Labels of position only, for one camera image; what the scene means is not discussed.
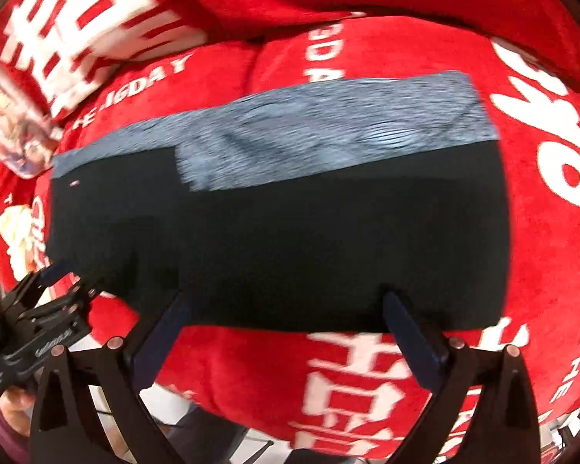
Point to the black pants blue-grey side stripes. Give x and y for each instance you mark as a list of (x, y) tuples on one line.
[(295, 241)]

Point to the cartoon printed cushion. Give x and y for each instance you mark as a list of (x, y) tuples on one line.
[(14, 125)]

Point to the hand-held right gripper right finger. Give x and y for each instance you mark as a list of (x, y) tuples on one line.
[(413, 336)]

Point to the red printed blanket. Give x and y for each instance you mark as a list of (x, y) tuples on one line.
[(536, 232)]

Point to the person's left hand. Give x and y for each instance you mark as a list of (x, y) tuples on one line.
[(15, 407)]

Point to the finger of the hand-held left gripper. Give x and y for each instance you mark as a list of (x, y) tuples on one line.
[(70, 299), (48, 273)]

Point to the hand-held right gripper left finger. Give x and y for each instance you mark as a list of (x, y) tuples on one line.
[(167, 336)]

